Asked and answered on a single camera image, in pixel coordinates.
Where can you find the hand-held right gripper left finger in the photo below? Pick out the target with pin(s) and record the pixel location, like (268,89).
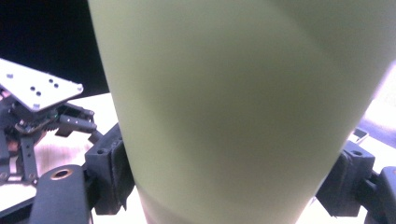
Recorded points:
(107,174)

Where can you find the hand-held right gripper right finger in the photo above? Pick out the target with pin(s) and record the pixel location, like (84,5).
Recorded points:
(348,183)

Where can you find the cream cup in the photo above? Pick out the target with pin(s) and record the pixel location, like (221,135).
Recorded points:
(236,109)

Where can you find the small white-faced device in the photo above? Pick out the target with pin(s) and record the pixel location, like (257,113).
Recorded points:
(360,135)

